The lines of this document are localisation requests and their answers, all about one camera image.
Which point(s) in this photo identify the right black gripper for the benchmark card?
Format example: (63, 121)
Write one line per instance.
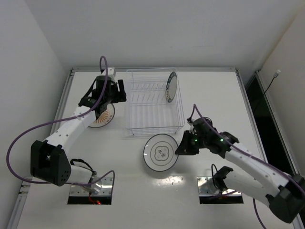
(188, 142)

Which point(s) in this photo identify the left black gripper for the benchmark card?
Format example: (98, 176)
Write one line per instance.
(118, 94)

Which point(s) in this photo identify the orange sunburst plate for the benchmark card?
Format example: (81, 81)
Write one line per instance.
(105, 118)

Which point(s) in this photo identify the white plate thin green rim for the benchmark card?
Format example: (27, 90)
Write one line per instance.
(159, 152)

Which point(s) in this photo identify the green rim lettered plate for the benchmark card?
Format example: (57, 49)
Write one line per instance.
(171, 87)

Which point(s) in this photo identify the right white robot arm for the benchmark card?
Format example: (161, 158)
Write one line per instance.
(277, 190)

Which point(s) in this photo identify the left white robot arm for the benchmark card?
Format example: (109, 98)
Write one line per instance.
(49, 161)

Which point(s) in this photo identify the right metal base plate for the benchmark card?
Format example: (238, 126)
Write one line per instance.
(207, 190)

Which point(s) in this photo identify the metal base plate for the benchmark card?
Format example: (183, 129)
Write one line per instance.
(102, 188)
(207, 190)

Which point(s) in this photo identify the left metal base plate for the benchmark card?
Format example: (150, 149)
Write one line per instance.
(102, 188)

